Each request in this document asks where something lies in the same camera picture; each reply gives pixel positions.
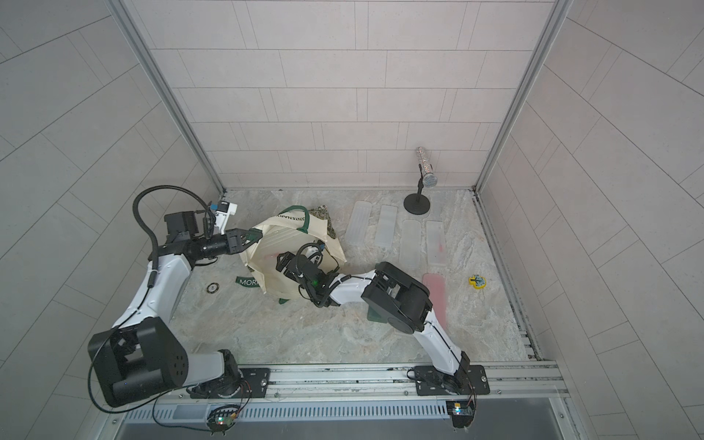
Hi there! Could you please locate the translucent white pencil case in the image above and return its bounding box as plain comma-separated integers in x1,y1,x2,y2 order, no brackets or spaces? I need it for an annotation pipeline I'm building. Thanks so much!
374,205,398,249
345,201,372,246
399,220,422,271
426,221,447,266
258,242,293,271

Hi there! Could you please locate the cream canvas tote bag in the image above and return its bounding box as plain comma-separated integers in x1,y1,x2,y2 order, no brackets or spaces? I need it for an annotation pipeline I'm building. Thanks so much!
240,205,347,300

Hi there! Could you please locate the dark green pencil case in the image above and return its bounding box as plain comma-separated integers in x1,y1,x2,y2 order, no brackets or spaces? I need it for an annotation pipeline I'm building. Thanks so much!
367,308,384,323

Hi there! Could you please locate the translucent pink pencil case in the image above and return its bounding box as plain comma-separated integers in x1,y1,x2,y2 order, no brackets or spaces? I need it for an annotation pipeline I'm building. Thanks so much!
422,273,447,327

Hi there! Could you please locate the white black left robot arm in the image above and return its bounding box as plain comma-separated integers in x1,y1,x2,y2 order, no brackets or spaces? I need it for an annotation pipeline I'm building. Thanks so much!
87,186,263,414

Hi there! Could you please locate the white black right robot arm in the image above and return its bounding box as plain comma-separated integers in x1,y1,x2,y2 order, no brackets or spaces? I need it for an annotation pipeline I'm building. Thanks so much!
276,251,491,396

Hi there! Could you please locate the silver microphone on stand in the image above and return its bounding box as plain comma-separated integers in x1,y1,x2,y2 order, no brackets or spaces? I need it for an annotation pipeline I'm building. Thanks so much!
403,147,437,216

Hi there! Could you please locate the yellow tape measure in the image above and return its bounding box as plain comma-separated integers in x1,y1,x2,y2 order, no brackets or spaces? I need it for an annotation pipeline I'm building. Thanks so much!
469,274,487,290

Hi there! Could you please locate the left green circuit board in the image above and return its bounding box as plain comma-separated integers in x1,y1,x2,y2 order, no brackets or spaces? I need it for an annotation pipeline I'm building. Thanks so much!
206,404,241,435

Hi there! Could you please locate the green circuit board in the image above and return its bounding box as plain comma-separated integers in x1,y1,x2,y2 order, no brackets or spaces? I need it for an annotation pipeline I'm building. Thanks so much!
445,400,476,429
206,404,241,435

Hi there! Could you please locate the right green circuit board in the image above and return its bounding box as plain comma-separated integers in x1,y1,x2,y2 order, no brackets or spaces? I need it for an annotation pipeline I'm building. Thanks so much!
445,400,476,429

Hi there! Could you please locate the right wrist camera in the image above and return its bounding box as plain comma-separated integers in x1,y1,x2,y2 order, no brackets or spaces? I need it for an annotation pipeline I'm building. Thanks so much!
304,243,325,264

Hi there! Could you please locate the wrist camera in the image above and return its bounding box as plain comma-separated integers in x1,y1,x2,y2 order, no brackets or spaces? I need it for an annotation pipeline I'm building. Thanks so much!
211,201,238,234
304,243,325,264

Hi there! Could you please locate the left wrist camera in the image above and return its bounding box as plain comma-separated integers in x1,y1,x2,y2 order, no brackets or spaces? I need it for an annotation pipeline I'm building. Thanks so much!
211,201,238,234

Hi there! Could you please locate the aluminium mounting rail frame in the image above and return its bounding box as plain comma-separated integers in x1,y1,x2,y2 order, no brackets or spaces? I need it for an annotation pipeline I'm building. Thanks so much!
88,361,586,439

